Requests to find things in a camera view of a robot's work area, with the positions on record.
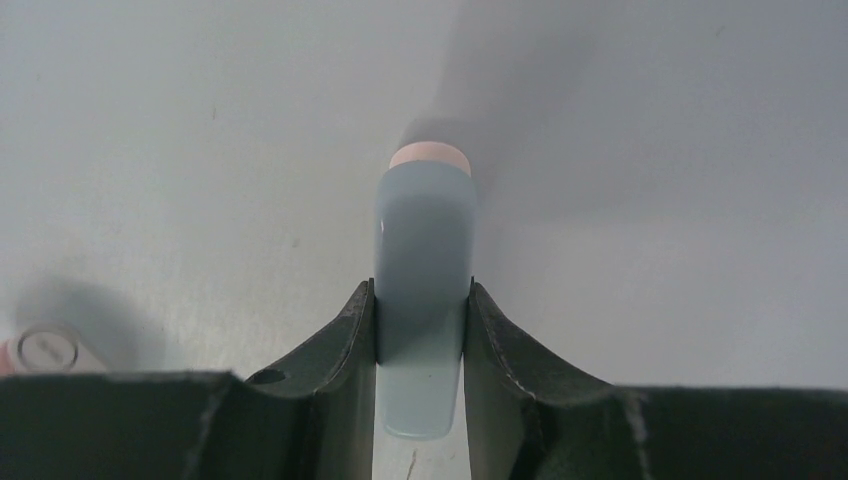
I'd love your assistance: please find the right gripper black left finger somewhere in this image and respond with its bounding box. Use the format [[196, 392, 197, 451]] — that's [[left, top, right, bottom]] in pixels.
[[1, 281, 376, 479]]

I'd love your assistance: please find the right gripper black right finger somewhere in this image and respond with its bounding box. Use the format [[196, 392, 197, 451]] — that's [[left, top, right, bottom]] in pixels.
[[464, 284, 847, 479]]

